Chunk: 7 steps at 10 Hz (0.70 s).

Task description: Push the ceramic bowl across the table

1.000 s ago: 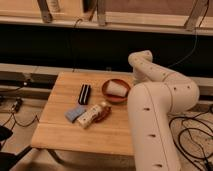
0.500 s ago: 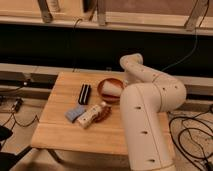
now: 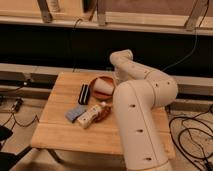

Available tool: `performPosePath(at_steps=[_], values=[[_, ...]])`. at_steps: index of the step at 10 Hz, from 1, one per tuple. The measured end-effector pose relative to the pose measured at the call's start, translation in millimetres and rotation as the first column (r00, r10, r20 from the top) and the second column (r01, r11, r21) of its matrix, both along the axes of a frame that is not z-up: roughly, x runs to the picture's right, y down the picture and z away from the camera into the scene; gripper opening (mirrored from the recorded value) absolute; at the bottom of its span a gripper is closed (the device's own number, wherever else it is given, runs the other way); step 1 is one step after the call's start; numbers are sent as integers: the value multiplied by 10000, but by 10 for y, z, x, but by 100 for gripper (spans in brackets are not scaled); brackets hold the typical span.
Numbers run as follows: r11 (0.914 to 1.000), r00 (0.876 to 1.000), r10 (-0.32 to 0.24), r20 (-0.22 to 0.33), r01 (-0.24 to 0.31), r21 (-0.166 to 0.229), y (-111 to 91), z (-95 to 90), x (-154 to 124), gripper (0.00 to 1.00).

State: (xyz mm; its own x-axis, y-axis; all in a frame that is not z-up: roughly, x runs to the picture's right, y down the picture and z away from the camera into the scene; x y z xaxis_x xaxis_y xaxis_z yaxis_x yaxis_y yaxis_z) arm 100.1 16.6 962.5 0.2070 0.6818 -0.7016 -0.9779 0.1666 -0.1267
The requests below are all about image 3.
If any brown ceramic bowl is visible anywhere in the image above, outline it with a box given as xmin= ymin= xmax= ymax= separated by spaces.
xmin=89 ymin=76 xmax=115 ymax=100

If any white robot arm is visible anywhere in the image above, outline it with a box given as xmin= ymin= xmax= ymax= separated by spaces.
xmin=110 ymin=49 xmax=178 ymax=171

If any white cup in bowl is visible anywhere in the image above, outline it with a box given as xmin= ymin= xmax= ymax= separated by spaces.
xmin=93 ymin=78 xmax=114 ymax=95

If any blue sponge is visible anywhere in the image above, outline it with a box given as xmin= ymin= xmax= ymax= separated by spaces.
xmin=65 ymin=105 xmax=86 ymax=122

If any wooden table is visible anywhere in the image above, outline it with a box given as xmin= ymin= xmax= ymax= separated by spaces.
xmin=30 ymin=71 xmax=177 ymax=160

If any black power adapter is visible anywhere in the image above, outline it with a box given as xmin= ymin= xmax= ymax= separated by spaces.
xmin=11 ymin=98 xmax=23 ymax=113

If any black hanging cable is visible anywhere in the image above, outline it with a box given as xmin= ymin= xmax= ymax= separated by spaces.
xmin=69 ymin=18 xmax=84 ymax=73

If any black floor cable left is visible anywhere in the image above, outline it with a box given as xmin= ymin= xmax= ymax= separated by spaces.
xmin=0 ymin=109 xmax=40 ymax=141

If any black cables right floor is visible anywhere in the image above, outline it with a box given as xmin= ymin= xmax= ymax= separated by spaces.
xmin=168 ymin=104 xmax=213 ymax=171

